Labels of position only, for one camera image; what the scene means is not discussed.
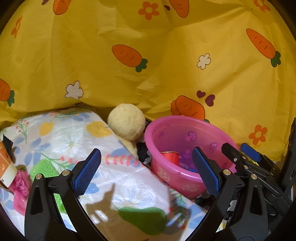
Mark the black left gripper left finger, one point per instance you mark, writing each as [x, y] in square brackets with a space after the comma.
[43, 220]

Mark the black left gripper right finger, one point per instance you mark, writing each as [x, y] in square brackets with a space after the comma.
[249, 220]

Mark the pink plastic bag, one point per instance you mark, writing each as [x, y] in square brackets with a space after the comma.
[21, 186]

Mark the red gold paper cup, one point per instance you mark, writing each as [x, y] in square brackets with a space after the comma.
[171, 156]

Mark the large orange apple paper cup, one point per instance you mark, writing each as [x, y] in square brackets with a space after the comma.
[8, 170]

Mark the black plastic bag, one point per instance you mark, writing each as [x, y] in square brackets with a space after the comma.
[8, 144]

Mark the floral plastic bed cover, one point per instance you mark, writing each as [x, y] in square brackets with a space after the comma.
[121, 196]

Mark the pink plastic bucket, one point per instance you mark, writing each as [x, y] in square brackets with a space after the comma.
[182, 134]

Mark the yellow carrot print curtain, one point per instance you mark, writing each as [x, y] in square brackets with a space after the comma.
[234, 59]

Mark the cream round plush toy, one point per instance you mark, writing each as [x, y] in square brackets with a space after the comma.
[127, 121]

